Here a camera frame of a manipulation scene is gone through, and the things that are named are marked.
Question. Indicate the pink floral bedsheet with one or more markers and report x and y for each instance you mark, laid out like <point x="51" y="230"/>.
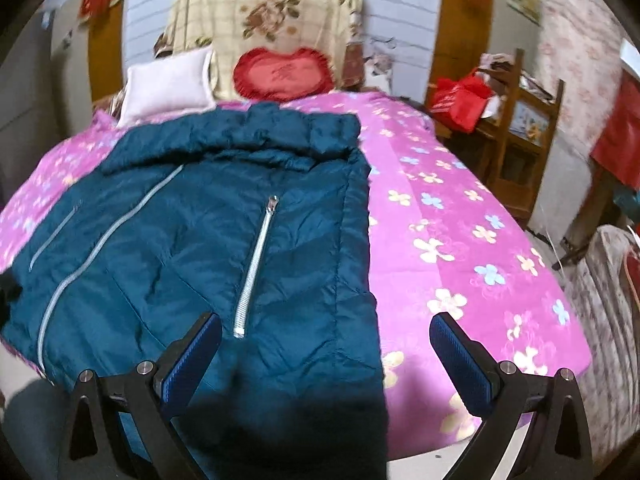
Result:
<point x="450" y="210"/>

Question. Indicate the framed wall picture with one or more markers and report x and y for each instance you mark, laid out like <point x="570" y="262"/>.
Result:
<point x="525" y="0"/>

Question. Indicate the white pillow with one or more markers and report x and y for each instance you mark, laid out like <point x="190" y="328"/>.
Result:
<point x="165" y="85"/>

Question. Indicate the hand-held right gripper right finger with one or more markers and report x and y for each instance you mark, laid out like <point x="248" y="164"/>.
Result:
<point x="457" y="360"/>

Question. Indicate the red shopping bag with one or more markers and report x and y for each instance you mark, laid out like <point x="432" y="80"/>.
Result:
<point x="462" y="102"/>

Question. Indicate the teal puffer jacket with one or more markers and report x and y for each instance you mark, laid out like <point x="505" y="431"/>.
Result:
<point x="200" y="260"/>

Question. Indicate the floral furniture cover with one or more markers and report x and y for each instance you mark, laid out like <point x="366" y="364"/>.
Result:
<point x="610" y="335"/>

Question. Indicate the cream floral quilt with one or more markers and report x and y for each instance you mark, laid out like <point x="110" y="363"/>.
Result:
<point x="270" y="5"/>

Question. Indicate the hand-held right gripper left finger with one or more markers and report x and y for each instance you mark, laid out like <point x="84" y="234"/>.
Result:
<point x="192" y="360"/>

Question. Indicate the pale floral curtain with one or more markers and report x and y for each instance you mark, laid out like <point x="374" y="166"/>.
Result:
<point x="580" y="60"/>

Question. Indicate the grey cabinet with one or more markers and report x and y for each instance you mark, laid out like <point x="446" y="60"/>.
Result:
<point x="40" y="100"/>

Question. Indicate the wooden shelf rack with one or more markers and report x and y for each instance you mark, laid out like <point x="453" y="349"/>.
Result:
<point x="510" y="150"/>

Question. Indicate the red heart-shaped cushion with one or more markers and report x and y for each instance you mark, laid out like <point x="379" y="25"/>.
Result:
<point x="282" y="74"/>

